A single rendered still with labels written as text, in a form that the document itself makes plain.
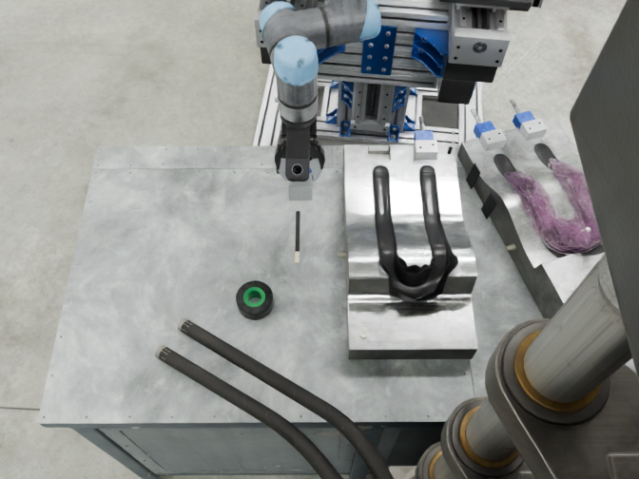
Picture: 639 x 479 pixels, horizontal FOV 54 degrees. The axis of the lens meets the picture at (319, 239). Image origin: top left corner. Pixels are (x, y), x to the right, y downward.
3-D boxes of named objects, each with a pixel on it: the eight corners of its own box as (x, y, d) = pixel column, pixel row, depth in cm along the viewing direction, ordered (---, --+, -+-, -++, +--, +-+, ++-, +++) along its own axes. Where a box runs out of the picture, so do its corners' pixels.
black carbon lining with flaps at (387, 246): (369, 170, 149) (372, 144, 141) (437, 170, 149) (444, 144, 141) (377, 305, 131) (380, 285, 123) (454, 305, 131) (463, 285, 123)
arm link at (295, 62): (310, 27, 111) (323, 60, 107) (311, 72, 120) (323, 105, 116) (266, 34, 110) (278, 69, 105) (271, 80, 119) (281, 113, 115)
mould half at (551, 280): (456, 155, 160) (465, 126, 150) (550, 131, 163) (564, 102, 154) (551, 333, 136) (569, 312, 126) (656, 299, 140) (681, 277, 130)
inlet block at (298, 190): (290, 153, 147) (290, 139, 142) (312, 153, 147) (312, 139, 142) (289, 201, 140) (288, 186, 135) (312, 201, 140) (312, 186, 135)
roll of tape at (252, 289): (229, 307, 139) (227, 300, 136) (253, 280, 142) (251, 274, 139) (258, 327, 136) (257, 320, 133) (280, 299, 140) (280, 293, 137)
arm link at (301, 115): (318, 109, 116) (273, 109, 116) (318, 125, 120) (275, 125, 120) (318, 79, 119) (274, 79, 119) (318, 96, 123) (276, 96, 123)
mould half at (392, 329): (342, 167, 158) (344, 132, 146) (446, 166, 158) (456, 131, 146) (348, 359, 133) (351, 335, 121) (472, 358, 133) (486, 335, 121)
